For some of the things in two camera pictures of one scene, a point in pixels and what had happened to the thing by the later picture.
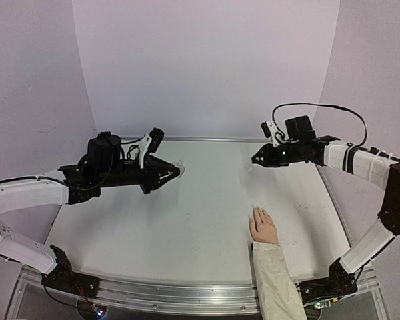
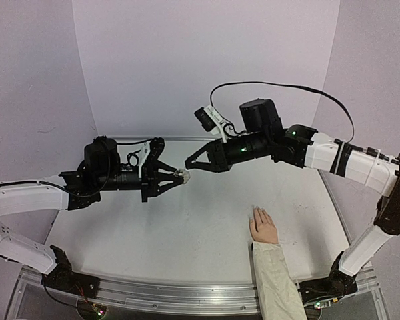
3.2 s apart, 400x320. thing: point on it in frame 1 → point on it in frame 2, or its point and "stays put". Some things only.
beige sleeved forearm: x=279 y=297 stays put
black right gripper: x=275 y=155 → x=219 y=155
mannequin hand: x=262 y=227 stays put
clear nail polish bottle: x=179 y=164 → x=186 y=175
